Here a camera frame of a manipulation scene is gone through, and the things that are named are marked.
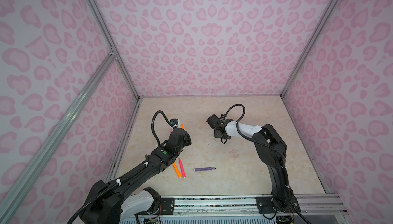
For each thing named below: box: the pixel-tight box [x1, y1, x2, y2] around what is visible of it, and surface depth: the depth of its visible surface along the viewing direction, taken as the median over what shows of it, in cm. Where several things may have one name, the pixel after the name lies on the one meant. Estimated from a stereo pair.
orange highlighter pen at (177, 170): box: [171, 162, 182, 179], surface depth 85 cm
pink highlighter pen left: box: [178, 157, 187, 179], surface depth 86 cm
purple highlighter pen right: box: [193, 167, 217, 172], surface depth 86 cm
